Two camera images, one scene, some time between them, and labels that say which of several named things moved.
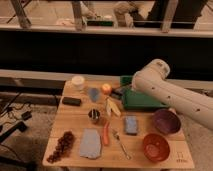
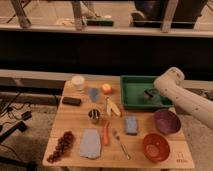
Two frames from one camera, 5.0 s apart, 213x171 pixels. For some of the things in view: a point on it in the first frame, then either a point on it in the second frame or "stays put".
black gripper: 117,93 to 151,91
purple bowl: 167,121 stays put
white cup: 78,82 stays put
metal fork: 117,136 stays put
